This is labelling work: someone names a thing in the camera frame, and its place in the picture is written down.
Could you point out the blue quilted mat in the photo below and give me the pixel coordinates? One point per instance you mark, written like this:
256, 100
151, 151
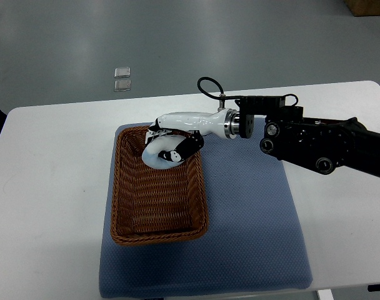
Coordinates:
254, 240

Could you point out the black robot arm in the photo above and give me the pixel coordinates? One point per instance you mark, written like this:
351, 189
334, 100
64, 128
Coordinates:
319, 145

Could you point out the upper metal floor plate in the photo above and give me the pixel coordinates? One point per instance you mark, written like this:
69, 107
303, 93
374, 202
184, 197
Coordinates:
122, 72

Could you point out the lower metal floor plate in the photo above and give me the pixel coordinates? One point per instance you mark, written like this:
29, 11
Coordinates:
122, 85

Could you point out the brown wicker basket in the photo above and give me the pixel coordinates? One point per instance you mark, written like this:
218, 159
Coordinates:
150, 206

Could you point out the metal floor plate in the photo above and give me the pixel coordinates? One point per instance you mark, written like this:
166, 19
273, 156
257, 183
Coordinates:
122, 85
122, 72

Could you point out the brown cardboard box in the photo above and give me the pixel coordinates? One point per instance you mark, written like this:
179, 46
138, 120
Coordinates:
360, 8

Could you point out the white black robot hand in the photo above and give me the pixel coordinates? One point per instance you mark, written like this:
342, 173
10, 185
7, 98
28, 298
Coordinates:
193, 126

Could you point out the blue plush toy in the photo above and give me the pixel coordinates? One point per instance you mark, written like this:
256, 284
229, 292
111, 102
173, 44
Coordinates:
161, 153

